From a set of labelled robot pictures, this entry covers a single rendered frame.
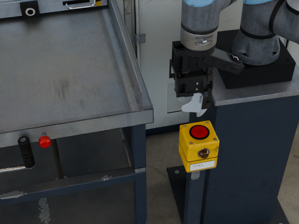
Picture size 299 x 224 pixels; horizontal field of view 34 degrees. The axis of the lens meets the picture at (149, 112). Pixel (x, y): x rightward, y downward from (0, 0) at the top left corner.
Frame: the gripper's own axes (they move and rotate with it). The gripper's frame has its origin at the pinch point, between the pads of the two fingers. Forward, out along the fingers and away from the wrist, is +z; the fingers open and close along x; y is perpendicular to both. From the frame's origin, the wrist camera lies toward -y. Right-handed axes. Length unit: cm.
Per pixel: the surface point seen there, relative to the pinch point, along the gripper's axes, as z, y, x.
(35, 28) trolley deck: 15, 39, -67
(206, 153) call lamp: 9.1, -0.5, 5.3
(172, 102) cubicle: 76, -16, -85
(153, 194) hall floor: 97, 0, -50
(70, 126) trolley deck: 16.4, 30.8, -18.1
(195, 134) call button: 6.4, 1.2, 1.0
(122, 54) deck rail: 14.5, 11.9, -45.3
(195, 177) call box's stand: 21.8, 0.6, 2.2
